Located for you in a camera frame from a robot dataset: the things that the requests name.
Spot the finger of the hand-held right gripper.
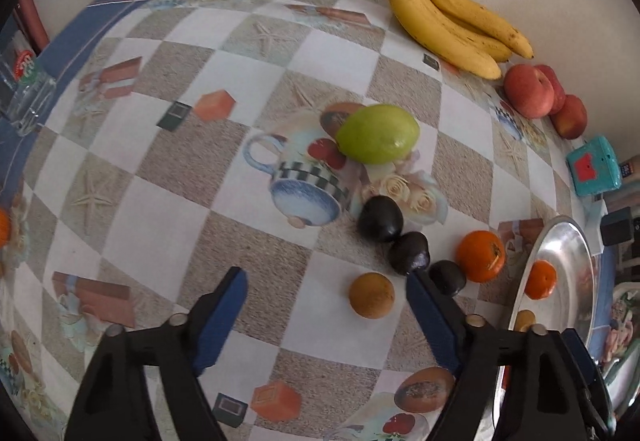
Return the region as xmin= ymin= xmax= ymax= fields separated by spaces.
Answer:
xmin=562 ymin=328 xmax=615 ymax=437

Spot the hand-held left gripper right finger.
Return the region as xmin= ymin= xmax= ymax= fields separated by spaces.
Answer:
xmin=406 ymin=271 xmax=596 ymax=441

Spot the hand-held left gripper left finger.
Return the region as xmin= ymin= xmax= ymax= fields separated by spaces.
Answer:
xmin=65 ymin=266 xmax=249 ymax=441

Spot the dark purple plum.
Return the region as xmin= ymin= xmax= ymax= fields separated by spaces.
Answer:
xmin=357 ymin=195 xmax=404 ymax=243
xmin=429 ymin=260 xmax=467 ymax=297
xmin=389 ymin=232 xmax=431 ymax=276

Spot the round stainless steel plate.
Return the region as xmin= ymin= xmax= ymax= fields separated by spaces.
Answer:
xmin=492 ymin=215 xmax=597 ymax=422

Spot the green mango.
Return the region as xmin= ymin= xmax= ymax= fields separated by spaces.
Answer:
xmin=335 ymin=104 xmax=421 ymax=165

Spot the black power adapter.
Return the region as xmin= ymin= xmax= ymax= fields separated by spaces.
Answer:
xmin=600 ymin=207 xmax=633 ymax=246

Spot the teal plastic toy box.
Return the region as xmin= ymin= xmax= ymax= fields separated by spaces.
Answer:
xmin=566 ymin=136 xmax=623 ymax=197

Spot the stainless steel kettle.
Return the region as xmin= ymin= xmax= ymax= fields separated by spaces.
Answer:
xmin=617 ymin=156 xmax=640 ymax=182

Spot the right red peach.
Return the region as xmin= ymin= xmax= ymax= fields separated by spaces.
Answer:
xmin=550 ymin=94 xmax=588 ymax=140

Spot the red peach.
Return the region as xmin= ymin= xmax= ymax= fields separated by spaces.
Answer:
xmin=550 ymin=94 xmax=588 ymax=140
xmin=502 ymin=64 xmax=556 ymax=119

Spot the front red peach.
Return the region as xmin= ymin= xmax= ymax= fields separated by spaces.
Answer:
xmin=502 ymin=64 xmax=556 ymax=119

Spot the red apple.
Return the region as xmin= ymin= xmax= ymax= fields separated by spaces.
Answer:
xmin=535 ymin=64 xmax=567 ymax=114

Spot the clear glass mug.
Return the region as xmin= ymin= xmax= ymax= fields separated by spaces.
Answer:
xmin=0 ymin=28 xmax=57 ymax=137

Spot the yellow banana bunch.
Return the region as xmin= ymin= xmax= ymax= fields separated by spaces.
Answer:
xmin=386 ymin=0 xmax=535 ymax=80

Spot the reddish brown chair frame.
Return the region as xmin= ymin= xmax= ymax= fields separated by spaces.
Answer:
xmin=14 ymin=0 xmax=51 ymax=54

